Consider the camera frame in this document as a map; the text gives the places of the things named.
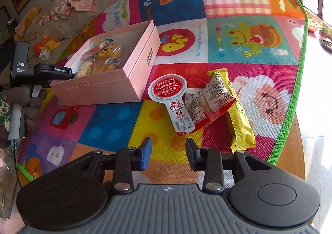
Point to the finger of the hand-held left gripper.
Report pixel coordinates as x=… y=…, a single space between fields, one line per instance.
x=72 y=74

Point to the person's left hand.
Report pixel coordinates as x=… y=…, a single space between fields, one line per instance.
x=35 y=112

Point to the grey sofa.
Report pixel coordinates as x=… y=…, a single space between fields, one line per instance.
x=51 y=29

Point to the colourful cartoon play mat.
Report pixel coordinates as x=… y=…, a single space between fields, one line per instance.
x=109 y=125

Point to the egg roll packet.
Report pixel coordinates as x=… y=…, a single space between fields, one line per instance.
x=83 y=69

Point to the clear snack packet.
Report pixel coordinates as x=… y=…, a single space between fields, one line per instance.
x=217 y=94

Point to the orange plush toy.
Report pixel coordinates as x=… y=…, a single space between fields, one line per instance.
x=46 y=46

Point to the yellow cloth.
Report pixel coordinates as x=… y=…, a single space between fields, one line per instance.
x=26 y=22

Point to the red white paddle-shaped packet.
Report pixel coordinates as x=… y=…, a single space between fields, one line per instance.
x=168 y=94

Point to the pink fuzzy clothing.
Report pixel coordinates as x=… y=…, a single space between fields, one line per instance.
x=6 y=177

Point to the pink cardboard box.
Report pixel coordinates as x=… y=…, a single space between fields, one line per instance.
x=103 y=89

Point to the yellow snack bar packet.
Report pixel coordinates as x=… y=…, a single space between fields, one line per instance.
x=241 y=130

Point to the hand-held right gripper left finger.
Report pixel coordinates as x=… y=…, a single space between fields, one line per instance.
x=145 y=153

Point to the brown cake slice packet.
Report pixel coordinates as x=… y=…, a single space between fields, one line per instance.
x=106 y=66

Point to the wooden table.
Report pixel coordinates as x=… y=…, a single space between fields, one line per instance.
x=290 y=151

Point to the dark glass cabinet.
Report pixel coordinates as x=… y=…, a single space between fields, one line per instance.
x=6 y=26

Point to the red green candy packet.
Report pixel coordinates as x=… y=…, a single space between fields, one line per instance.
x=99 y=46

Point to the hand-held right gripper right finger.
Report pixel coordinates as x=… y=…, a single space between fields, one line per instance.
x=192 y=156

